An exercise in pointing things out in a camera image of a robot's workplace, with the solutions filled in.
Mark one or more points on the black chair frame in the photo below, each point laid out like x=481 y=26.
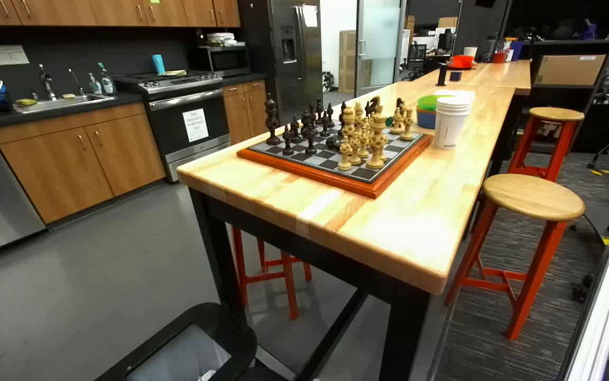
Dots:
x=204 y=343

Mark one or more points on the green plastic container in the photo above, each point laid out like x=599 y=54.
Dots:
x=425 y=111

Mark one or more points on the long butcher block table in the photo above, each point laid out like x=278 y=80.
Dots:
x=399 y=246

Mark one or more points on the large light chess piece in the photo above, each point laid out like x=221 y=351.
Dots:
x=378 y=139

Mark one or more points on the wooden orange stool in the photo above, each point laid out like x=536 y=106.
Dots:
x=534 y=197
x=563 y=122

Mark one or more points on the wooden upper cabinets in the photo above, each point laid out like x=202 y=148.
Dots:
x=121 y=14

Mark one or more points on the black oven with paper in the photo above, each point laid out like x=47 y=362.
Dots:
x=187 y=114

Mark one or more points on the far wooden orange stool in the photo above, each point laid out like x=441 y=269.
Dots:
x=563 y=122

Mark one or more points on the blue cup on counter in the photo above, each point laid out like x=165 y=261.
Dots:
x=157 y=63

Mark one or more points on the chessboard with orange frame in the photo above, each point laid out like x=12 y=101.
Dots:
x=322 y=165

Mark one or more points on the kitchen sink with faucet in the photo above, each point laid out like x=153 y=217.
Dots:
x=99 y=92

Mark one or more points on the microwave oven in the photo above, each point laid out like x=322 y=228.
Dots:
x=221 y=59

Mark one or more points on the black chess piece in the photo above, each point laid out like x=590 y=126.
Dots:
x=332 y=143

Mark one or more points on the white stacked paper cups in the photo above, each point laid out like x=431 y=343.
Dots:
x=452 y=114

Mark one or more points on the orange stool under table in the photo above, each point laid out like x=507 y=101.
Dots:
x=281 y=267

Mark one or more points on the wooden base cabinets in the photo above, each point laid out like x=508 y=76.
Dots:
x=71 y=164

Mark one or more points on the tall black chess king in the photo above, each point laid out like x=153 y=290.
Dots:
x=271 y=122

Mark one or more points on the near wooden orange stool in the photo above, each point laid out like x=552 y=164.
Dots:
x=534 y=197

